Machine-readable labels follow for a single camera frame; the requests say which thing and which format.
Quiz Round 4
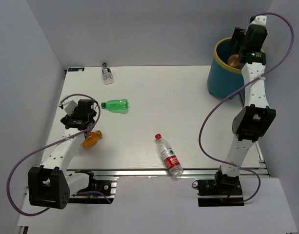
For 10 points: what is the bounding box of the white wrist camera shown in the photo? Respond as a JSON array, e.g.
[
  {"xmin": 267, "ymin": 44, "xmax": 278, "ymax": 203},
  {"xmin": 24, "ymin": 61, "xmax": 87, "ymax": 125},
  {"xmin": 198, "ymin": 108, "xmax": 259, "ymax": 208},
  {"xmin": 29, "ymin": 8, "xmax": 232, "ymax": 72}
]
[
  {"xmin": 250, "ymin": 15, "xmax": 267, "ymax": 26},
  {"xmin": 59, "ymin": 99, "xmax": 78, "ymax": 116}
]

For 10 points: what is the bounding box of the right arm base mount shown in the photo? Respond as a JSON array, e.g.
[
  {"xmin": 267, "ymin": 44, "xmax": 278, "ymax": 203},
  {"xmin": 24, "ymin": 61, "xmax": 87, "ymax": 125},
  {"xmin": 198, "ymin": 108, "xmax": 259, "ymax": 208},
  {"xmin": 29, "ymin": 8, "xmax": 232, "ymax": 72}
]
[{"xmin": 192, "ymin": 172, "xmax": 244, "ymax": 207}]

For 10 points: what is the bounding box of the orange juice bottle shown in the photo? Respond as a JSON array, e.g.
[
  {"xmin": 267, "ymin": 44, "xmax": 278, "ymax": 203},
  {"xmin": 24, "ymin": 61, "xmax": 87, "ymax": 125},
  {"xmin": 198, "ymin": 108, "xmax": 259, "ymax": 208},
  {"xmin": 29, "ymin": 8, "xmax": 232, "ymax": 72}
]
[
  {"xmin": 82, "ymin": 130, "xmax": 102, "ymax": 149},
  {"xmin": 227, "ymin": 54, "xmax": 241, "ymax": 68}
]

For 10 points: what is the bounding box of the teal bin with yellow rim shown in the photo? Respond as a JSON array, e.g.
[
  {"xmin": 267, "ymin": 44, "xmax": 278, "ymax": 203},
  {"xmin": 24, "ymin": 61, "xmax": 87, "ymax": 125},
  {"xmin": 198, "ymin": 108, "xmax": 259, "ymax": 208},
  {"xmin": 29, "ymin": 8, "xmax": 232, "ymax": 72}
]
[{"xmin": 207, "ymin": 37, "xmax": 266, "ymax": 99}]

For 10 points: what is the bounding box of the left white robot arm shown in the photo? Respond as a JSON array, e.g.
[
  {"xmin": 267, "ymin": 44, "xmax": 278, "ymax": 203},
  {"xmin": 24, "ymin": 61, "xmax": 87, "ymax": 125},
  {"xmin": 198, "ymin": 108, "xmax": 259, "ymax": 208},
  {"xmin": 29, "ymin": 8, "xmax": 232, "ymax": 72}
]
[{"xmin": 28, "ymin": 99, "xmax": 97, "ymax": 209}]

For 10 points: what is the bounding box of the green plastic bottle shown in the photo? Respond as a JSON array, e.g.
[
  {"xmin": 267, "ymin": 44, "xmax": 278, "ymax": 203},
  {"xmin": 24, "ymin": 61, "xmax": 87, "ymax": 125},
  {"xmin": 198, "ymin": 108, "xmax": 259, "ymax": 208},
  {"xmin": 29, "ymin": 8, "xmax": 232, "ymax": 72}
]
[{"xmin": 101, "ymin": 99, "xmax": 129, "ymax": 114}]

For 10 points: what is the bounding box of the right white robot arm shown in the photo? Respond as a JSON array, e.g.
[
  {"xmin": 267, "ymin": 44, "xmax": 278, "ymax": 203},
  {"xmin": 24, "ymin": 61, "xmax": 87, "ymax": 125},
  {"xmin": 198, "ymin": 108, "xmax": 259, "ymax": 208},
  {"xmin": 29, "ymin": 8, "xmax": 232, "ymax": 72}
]
[{"xmin": 220, "ymin": 23, "xmax": 276, "ymax": 178}]

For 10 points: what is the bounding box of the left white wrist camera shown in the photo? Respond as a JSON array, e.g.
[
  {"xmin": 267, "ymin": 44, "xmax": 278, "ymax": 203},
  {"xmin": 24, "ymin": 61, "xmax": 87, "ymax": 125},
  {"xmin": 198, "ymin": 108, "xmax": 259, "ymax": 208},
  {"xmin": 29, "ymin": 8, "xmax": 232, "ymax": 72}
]
[{"xmin": 59, "ymin": 99, "xmax": 78, "ymax": 116}]

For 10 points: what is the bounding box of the blue label sticker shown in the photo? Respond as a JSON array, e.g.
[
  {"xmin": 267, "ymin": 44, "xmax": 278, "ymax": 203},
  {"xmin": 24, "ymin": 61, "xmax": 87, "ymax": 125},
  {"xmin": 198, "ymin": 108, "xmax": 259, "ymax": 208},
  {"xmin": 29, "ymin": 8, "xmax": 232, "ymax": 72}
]
[{"xmin": 67, "ymin": 67, "xmax": 84, "ymax": 72}]

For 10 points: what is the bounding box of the red label water bottle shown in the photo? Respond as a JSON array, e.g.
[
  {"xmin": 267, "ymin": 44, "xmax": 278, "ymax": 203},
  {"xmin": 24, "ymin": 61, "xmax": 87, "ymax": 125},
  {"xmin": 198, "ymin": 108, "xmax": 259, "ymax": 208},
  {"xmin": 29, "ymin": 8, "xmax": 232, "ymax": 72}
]
[{"xmin": 155, "ymin": 134, "xmax": 183, "ymax": 177}]

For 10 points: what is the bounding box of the clear bottle with black label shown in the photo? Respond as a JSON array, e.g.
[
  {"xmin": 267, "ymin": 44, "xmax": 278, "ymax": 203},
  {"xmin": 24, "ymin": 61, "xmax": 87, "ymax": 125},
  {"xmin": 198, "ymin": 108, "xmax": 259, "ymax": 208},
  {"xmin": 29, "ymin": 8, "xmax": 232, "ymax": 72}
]
[{"xmin": 101, "ymin": 63, "xmax": 114, "ymax": 84}]

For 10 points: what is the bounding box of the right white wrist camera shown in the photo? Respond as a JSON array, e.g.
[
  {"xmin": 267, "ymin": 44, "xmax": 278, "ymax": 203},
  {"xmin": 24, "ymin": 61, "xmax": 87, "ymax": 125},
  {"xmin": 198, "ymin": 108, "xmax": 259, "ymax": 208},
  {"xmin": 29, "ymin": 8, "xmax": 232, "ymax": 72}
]
[{"xmin": 250, "ymin": 15, "xmax": 267, "ymax": 26}]

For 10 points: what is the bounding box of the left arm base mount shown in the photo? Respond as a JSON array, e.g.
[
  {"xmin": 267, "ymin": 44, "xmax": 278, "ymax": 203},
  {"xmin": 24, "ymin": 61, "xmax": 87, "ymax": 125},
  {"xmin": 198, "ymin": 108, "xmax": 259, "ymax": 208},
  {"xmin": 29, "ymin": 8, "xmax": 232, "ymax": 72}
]
[{"xmin": 68, "ymin": 170, "xmax": 117, "ymax": 204}]

